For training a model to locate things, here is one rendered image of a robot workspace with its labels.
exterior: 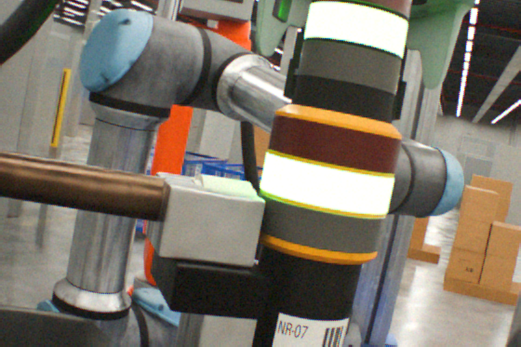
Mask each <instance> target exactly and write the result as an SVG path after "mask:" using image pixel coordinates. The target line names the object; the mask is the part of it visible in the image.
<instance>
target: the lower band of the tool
mask: <svg viewBox="0 0 521 347"><path fill-rule="evenodd" d="M275 114H281V115H286V116H290V117H295V118H300V119H304V120H309V121H314V122H318V123H323V124H328V125H332V126H336V127H345V128H350V129H358V130H363V131H366V132H371V133H376V134H380V135H384V136H388V137H393V138H397V139H400V140H401V138H402V136H401V134H400V133H399V132H398V131H397V130H396V129H395V128H394V127H393V125H392V124H388V123H384V122H382V121H377V120H374V119H369V118H365V117H361V116H356V115H352V114H344V113H335V112H331V111H326V110H320V109H316V108H311V107H305V106H300V105H294V104H289V105H288V106H286V107H284V108H282V109H278V110H275ZM268 154H271V155H274V156H277V157H281V158H285V159H287V160H295V161H299V162H302V163H305V164H310V165H315V166H319V167H326V168H331V169H335V170H339V171H344V172H348V173H357V174H363V175H368V176H374V177H379V178H386V179H393V178H394V174H384V173H378V172H373V171H369V172H367V171H363V170H357V169H353V168H348V167H340V166H335V165H331V164H327V163H322V162H318V161H314V160H305V159H302V158H299V157H294V156H290V155H287V154H283V153H278V152H274V151H271V150H269V151H268ZM260 192H261V193H262V194H266V195H268V196H270V197H272V198H274V199H277V200H280V201H284V202H286V203H289V204H292V205H296V206H300V207H309V208H313V209H317V210H322V211H326V212H330V213H335V214H340V215H343V214H344V215H351V216H356V217H363V218H372V219H380V218H384V217H386V213H385V214H370V213H362V212H350V211H344V210H339V209H335V208H330V207H322V206H314V205H310V204H306V203H302V202H300V201H296V200H292V199H288V198H285V197H283V196H280V195H277V194H270V193H268V192H266V191H264V190H263V189H262V188H260ZM258 241H259V242H260V243H262V244H263V245H265V246H267V247H270V248H273V249H276V250H278V251H281V252H283V253H286V254H288V255H295V256H298V257H302V258H305V259H308V260H317V261H320V260H321V261H325V262H331V263H338V264H362V263H367V262H369V261H370V260H372V259H374V258H376V257H377V254H378V251H376V252H373V253H356V254H352V253H343V252H337V251H332V250H322V249H318V248H313V247H307V246H303V245H299V244H297V245H296V244H293V243H289V242H287V241H284V240H281V239H278V238H275V237H273V236H270V235H267V234H264V233H262V232H260V235H259V239H258Z"/></svg>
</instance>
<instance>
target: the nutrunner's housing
mask: <svg viewBox="0 0 521 347"><path fill-rule="evenodd" d="M362 264H363V263H362ZM362 264H338V263H331V262H325V261H321V260H320V261H317V260H308V259H305V258H302V257H298V256H295V255H288V254H286V253H283V252H281V251H278V250H276V249H273V248H270V247H267V246H265V245H263V244H261V248H260V256H259V260H258V265H259V266H260V267H261V268H262V269H263V270H264V271H266V273H267V274H269V275H270V276H271V277H272V282H271V285H270V290H269V294H268V298H267V302H266V306H265V315H264V318H263V319H261V320H257V323H256V326H255V330H254V334H255V335H254V339H253V343H252V347H343V344H344V341H345V337H346V332H347V328H348V325H349V320H350V317H351V313H352V309H353V305H354V297H355V293H356V290H357V286H358V281H359V277H360V273H361V269H362Z"/></svg>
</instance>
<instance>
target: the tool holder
mask: <svg viewBox="0 0 521 347"><path fill-rule="evenodd" d="M155 176H156V177H162V178H166V179H165V180H164V193H163V200H162V205H161V209H160V211H159V215H158V220H157V221H156V222H154V221H149V220H147V223H146V228H145V233H146V235H147V237H148V239H149V240H150V242H151V243H152V245H153V246H154V255H153V260H152V264H151V268H152V269H151V274H152V277H153V278H154V281H155V284H156V285H157V287H158V289H159V291H160V293H161V294H162V296H163V298H164V300H165V301H166V303H167V306H168V308H169V309H170V310H171V311H172V312H177V313H180V321H179V325H178V334H177V338H176V342H175V346H174V347H252V343H253V339H254V335H255V334H254V330H255V326H256V323H257V320H261V319H263V318H264V315H265V306H266V302H267V298H268V294H269V290H270V285H271V282H272V277H271V276H270V275H269V274H267V273H266V271H264V270H263V269H262V268H261V267H260V266H259V265H258V264H257V263H256V262H255V261H254V257H255V252H256V247H257V244H258V239H259V235H260V230H261V223H262V218H263V212H264V209H265V201H264V200H263V199H261V198H260V197H258V196H256V195H255V194H240V193H234V192H228V191H222V190H217V189H210V188H205V187H203V186H202V185H197V184H194V183H193V182H191V179H193V180H194V179H195V178H194V177H188V176H182V175H177V174H171V173H161V172H156V173H155Z"/></svg>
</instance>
